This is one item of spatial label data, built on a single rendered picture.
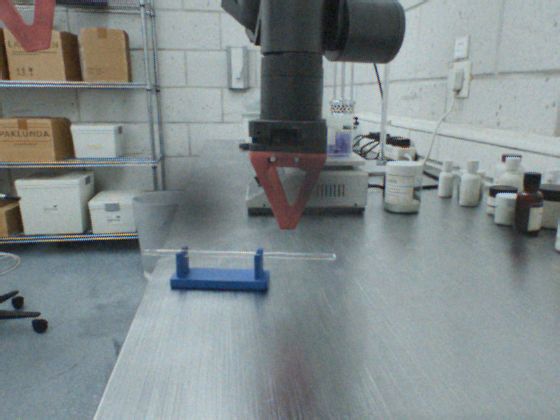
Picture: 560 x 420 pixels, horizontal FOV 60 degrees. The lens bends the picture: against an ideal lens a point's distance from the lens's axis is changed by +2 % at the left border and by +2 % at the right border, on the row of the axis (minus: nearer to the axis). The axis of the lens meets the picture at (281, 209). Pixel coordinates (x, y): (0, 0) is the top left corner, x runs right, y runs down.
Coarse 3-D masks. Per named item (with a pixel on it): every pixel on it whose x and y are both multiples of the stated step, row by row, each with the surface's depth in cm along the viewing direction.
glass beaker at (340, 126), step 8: (328, 112) 77; (336, 112) 76; (328, 120) 77; (336, 120) 77; (344, 120) 77; (352, 120) 78; (328, 128) 78; (336, 128) 77; (344, 128) 77; (352, 128) 78; (328, 136) 78; (336, 136) 77; (344, 136) 77; (352, 136) 79; (328, 144) 78; (336, 144) 78; (344, 144) 78; (352, 144) 79; (328, 152) 78; (336, 152) 78; (344, 152) 78; (352, 152) 79
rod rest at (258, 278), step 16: (176, 256) 48; (256, 256) 47; (176, 272) 49; (192, 272) 50; (208, 272) 50; (224, 272) 50; (240, 272) 50; (256, 272) 48; (208, 288) 48; (224, 288) 48; (240, 288) 48; (256, 288) 48
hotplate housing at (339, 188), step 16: (288, 176) 76; (304, 176) 76; (320, 176) 76; (336, 176) 76; (352, 176) 77; (256, 192) 77; (288, 192) 77; (320, 192) 77; (336, 192) 77; (352, 192) 77; (256, 208) 78; (320, 208) 78; (336, 208) 78; (352, 208) 78
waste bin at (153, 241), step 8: (152, 192) 256; (168, 192) 259; (176, 192) 259; (144, 224) 234; (144, 232) 236; (160, 232) 233; (168, 232) 234; (144, 240) 237; (152, 240) 235; (160, 240) 234; (144, 248) 239; (152, 248) 236; (160, 248) 236; (144, 256) 241; (152, 256) 238; (144, 264) 244; (152, 264) 239; (144, 272) 248
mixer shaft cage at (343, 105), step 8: (336, 64) 116; (344, 64) 117; (352, 64) 116; (344, 72) 117; (352, 72) 116; (344, 80) 118; (352, 80) 117; (344, 88) 119; (352, 88) 117; (352, 96) 118; (336, 104) 117; (344, 104) 116; (352, 104) 117; (344, 112) 117; (352, 112) 118
